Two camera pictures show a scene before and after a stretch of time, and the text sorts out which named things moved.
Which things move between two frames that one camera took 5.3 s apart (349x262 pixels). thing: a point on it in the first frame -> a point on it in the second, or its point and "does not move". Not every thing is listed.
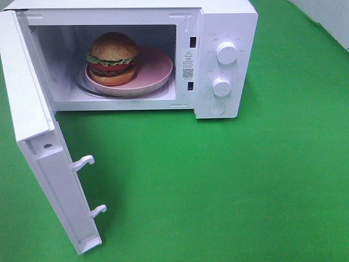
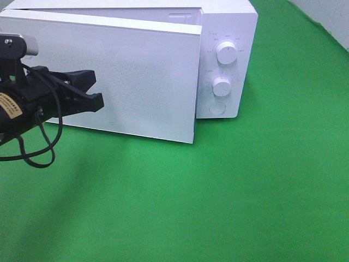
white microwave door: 34,120 -> 145,67
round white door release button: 217,108 does not move
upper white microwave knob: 227,53 does not move
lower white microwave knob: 222,86 does not move
